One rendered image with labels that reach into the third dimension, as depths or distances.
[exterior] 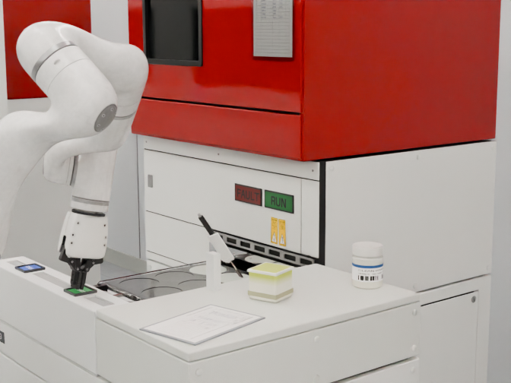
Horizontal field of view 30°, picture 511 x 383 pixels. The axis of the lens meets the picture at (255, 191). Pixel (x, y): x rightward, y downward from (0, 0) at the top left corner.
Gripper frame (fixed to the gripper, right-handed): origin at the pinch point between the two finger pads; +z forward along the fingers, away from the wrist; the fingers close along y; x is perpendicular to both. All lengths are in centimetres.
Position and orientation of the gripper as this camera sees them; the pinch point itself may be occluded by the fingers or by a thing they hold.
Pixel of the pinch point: (77, 279)
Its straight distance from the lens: 215.2
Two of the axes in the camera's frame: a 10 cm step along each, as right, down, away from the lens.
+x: 6.2, 1.3, -7.7
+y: -7.7, -1.0, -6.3
